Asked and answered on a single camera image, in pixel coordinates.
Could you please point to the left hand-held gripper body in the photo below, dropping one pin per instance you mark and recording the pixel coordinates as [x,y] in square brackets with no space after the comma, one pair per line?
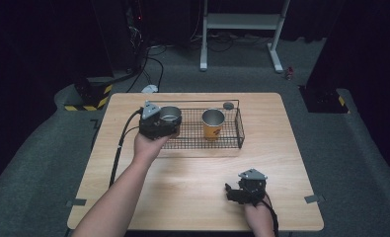
[153,123]

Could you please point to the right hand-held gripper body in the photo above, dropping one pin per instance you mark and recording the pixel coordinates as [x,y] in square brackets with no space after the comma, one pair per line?
[252,187]

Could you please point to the short silver metal cup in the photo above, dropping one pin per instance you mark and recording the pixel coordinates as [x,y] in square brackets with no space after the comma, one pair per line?
[170,114]

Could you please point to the orange paper cup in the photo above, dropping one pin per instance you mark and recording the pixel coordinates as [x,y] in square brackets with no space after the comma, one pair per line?
[213,125]

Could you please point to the person's left hand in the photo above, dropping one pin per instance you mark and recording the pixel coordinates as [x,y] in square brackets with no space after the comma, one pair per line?
[148,148]

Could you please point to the person's right hand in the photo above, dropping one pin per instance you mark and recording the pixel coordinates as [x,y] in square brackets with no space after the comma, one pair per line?
[259,214]

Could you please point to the white power adapter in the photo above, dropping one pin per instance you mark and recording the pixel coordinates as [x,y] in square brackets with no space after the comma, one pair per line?
[149,88]

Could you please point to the grey round table cap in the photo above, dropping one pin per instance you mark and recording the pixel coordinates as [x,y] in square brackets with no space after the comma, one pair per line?
[228,105]

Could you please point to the grey tape strip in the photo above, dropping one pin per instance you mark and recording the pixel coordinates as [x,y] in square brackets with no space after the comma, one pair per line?
[76,202]
[314,198]

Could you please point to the black yellow striped stand base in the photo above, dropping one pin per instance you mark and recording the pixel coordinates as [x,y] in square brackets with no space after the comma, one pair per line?
[90,97]
[324,100]

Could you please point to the dark equipment rack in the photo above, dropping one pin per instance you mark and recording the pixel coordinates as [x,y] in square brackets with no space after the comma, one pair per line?
[135,36]

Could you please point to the small red object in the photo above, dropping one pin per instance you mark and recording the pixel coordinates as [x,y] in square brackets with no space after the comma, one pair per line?
[289,73]

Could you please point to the white metal stand frame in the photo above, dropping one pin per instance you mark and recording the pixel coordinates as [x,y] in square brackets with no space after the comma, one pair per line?
[242,21]

